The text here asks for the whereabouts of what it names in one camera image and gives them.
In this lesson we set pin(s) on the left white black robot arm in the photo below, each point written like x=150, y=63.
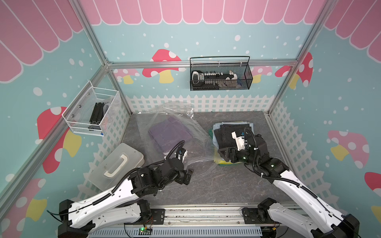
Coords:
x=123, y=203

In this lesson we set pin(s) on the small green circuit board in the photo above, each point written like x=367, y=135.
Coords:
x=145, y=231

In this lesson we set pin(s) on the clear plastic vacuum bag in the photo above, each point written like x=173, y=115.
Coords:
x=200, y=148

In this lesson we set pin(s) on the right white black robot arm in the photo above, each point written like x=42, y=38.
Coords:
x=321, y=221

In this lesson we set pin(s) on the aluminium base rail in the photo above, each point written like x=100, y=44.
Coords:
x=201, y=221

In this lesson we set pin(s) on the white black items in basket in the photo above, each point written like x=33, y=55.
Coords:
x=214, y=80

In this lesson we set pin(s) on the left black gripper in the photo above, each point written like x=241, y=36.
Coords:
x=181, y=180

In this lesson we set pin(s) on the black wire mesh basket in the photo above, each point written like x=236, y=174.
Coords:
x=238, y=64

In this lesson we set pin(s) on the light blue garment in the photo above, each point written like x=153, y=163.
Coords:
x=215, y=128

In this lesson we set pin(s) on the yellow green garment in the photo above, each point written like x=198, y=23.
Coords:
x=219, y=160

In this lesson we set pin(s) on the translucent plastic storage box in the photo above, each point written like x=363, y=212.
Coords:
x=123, y=159

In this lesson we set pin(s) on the purple garment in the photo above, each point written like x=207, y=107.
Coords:
x=168, y=133

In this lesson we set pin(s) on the white wire mesh basket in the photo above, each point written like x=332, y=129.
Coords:
x=78, y=114

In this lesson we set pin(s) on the dark grey denim trousers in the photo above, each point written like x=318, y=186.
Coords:
x=229, y=135

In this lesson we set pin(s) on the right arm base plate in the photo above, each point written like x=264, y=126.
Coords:
x=256, y=216

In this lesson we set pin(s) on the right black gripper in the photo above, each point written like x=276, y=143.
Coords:
x=228, y=152

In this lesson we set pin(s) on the black part in white basket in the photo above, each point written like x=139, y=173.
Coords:
x=96, y=117

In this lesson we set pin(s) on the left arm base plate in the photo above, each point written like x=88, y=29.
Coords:
x=156, y=216

